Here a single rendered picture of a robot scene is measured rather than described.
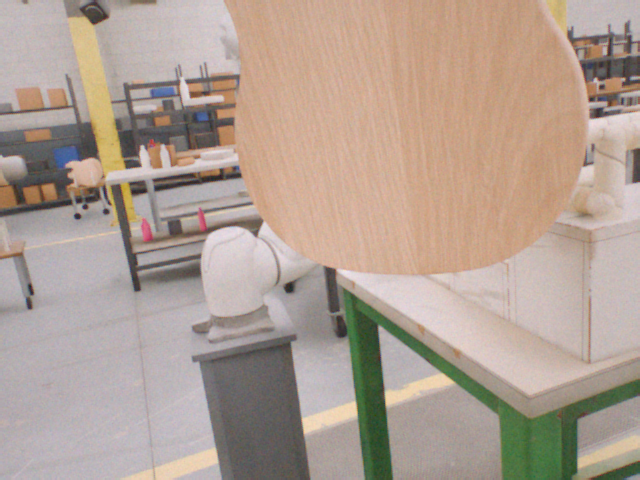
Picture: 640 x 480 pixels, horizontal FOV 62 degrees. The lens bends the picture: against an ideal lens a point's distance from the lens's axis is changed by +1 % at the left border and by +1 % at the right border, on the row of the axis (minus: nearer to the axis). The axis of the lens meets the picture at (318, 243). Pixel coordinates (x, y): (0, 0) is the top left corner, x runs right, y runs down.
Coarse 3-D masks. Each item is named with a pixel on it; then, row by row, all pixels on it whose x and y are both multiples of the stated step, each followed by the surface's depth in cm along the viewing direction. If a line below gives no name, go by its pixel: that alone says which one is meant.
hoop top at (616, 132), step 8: (608, 128) 61; (616, 128) 60; (624, 128) 60; (632, 128) 61; (600, 136) 61; (608, 136) 60; (616, 136) 60; (624, 136) 60; (632, 136) 60; (632, 144) 61
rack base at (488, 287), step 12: (504, 264) 77; (456, 276) 90; (468, 276) 86; (480, 276) 83; (492, 276) 80; (504, 276) 77; (456, 288) 91; (468, 288) 87; (480, 288) 84; (492, 288) 81; (504, 288) 78; (480, 300) 84; (492, 300) 81; (504, 300) 78; (492, 312) 82; (504, 312) 79
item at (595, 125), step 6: (624, 114) 71; (630, 114) 71; (636, 114) 71; (594, 120) 70; (600, 120) 70; (606, 120) 70; (612, 120) 70; (618, 120) 70; (624, 120) 70; (630, 120) 71; (636, 120) 71; (594, 126) 69; (600, 126) 69; (588, 132) 69; (594, 132) 69; (588, 138) 69; (594, 138) 69; (588, 144) 70
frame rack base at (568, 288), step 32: (576, 224) 63; (608, 224) 61; (544, 256) 68; (576, 256) 63; (608, 256) 62; (512, 288) 76; (544, 288) 70; (576, 288) 64; (608, 288) 63; (512, 320) 77; (544, 320) 71; (576, 320) 65; (608, 320) 64; (576, 352) 66; (608, 352) 65
